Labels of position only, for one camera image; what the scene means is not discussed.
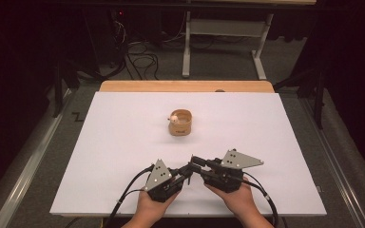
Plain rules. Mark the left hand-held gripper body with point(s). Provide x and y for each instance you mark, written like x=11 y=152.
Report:
x=163 y=186

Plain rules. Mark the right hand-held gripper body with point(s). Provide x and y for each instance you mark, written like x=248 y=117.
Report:
x=225 y=179

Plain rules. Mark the wooden pen holder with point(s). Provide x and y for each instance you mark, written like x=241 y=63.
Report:
x=180 y=129

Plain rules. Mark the person's left hand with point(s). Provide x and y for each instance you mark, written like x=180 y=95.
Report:
x=153 y=205

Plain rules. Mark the person's right hand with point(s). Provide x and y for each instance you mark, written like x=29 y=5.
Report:
x=237 y=201

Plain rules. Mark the white board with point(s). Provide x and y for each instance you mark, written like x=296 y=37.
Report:
x=107 y=142

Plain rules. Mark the wooden table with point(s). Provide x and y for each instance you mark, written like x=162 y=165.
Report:
x=158 y=86

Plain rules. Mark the black stand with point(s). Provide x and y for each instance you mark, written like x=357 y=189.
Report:
x=58 y=88
x=319 y=95

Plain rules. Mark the black equipment with red light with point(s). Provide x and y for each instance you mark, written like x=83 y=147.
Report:
x=119 y=31

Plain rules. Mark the metal floor rail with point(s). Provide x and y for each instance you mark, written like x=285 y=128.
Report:
x=28 y=171
x=339 y=164

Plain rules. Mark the white desk frame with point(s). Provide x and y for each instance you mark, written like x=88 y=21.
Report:
x=225 y=27

